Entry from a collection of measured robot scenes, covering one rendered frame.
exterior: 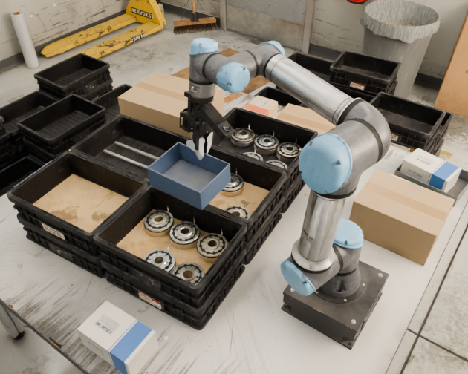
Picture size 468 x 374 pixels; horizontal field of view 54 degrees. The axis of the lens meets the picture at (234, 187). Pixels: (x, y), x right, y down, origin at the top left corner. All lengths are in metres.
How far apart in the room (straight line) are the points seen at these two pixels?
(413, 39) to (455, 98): 0.67
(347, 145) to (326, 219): 0.22
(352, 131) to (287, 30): 3.84
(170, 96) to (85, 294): 1.00
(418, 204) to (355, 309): 0.50
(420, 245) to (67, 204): 1.27
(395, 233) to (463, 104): 2.50
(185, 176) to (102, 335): 0.53
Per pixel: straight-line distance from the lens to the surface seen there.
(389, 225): 1.71
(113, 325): 1.45
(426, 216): 1.72
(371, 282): 1.53
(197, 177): 1.41
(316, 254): 1.20
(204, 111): 1.31
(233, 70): 1.16
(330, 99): 1.12
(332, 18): 4.56
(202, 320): 1.48
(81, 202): 1.78
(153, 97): 2.19
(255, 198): 1.70
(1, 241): 1.93
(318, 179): 0.98
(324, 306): 1.45
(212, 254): 1.47
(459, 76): 4.07
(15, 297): 1.73
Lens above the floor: 1.99
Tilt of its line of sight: 41 degrees down
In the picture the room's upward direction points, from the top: straight up
